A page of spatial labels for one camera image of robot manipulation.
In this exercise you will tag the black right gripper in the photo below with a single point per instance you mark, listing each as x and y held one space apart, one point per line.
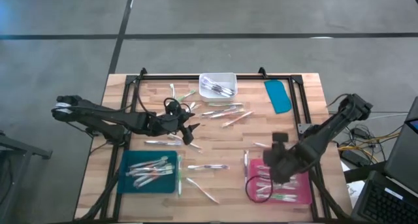
284 162

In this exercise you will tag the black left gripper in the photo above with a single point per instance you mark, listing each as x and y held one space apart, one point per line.
166 124

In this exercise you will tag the purple white toothbrush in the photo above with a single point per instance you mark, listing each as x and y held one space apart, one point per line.
215 87
209 83
163 142
212 82
217 112
218 92
227 91
223 87
247 168
209 166

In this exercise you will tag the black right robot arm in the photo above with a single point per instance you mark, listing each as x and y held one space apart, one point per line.
326 129

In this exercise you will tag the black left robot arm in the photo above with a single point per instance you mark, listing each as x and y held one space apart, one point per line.
107 114

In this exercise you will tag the white plastic bin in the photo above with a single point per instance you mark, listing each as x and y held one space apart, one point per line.
205 98

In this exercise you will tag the pink plastic bin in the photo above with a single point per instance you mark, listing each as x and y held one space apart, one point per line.
305 194

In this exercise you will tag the blue flat plastic lid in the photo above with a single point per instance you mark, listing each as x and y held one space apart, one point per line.
277 96

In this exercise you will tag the black power strip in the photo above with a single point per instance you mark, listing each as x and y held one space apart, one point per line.
354 158

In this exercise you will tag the teal plastic bin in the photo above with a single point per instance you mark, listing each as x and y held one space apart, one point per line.
163 188

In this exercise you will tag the white paper sheet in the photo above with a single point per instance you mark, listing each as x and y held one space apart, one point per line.
354 189

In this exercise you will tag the black power adapter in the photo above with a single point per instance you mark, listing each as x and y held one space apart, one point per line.
360 132

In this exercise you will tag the black computer keyboard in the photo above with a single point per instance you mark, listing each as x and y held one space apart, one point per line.
382 207

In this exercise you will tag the black computer monitor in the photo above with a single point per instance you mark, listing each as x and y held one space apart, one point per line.
403 152

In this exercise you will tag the grey metal stand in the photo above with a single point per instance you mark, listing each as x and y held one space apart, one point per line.
19 149

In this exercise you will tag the black aluminium rig frame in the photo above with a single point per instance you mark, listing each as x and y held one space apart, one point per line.
183 77

